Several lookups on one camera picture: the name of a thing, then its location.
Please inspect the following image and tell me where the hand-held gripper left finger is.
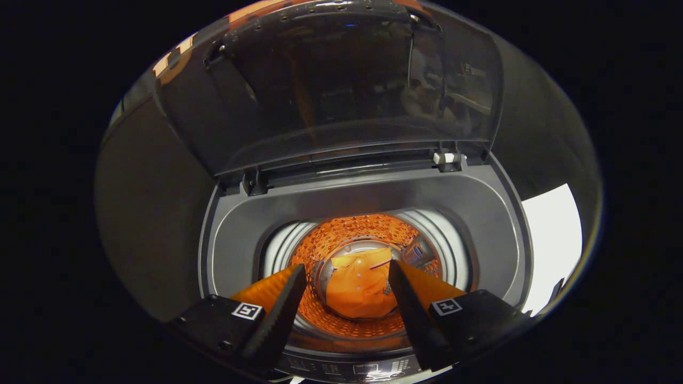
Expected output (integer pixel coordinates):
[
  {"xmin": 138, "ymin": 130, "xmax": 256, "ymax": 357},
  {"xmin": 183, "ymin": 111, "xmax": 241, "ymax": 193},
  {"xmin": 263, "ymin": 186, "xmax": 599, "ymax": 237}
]
[{"xmin": 168, "ymin": 264, "xmax": 308, "ymax": 369}]

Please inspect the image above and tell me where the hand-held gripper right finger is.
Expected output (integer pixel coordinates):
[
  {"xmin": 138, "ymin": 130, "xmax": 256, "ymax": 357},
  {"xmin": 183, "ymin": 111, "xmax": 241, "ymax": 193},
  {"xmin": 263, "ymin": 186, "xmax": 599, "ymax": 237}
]
[{"xmin": 388, "ymin": 260, "xmax": 534, "ymax": 372}]

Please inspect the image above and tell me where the yellow polo shirt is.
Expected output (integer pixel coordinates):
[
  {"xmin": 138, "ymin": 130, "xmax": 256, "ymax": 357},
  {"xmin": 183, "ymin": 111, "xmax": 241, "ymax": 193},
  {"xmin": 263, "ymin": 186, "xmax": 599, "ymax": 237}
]
[{"xmin": 325, "ymin": 247, "xmax": 398, "ymax": 319}]

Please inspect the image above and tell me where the dark washing machine lid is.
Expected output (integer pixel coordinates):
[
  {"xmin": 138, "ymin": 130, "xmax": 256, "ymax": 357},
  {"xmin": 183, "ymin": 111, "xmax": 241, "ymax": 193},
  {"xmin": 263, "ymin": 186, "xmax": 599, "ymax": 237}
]
[{"xmin": 152, "ymin": 0, "xmax": 505, "ymax": 185}]

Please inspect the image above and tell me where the white board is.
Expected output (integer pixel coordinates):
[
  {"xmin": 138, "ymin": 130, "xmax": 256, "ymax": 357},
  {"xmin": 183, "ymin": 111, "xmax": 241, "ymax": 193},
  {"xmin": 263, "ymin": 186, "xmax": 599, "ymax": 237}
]
[{"xmin": 520, "ymin": 184, "xmax": 583, "ymax": 316}]

